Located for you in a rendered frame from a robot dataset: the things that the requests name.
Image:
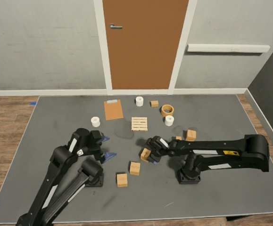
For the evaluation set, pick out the tan flat board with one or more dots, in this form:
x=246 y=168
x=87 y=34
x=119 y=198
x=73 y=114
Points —
x=113 y=109

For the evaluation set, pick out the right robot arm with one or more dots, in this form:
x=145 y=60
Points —
x=252 y=151

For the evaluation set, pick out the tan cardboard carton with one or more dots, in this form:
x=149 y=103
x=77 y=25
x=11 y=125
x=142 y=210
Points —
x=135 y=168
x=121 y=180
x=190 y=135
x=145 y=154

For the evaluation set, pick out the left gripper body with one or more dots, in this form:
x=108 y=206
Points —
x=98 y=156

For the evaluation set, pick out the tan hollow tube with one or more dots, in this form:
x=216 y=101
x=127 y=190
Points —
x=168 y=107

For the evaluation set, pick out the tan cardboard cube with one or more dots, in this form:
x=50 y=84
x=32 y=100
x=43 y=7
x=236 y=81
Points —
x=154 y=103

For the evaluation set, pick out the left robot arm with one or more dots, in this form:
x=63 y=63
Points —
x=90 y=174

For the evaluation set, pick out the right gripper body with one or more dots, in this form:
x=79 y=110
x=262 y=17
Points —
x=152 y=158

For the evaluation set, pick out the small square wooden pallet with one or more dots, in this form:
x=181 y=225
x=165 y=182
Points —
x=139 y=123

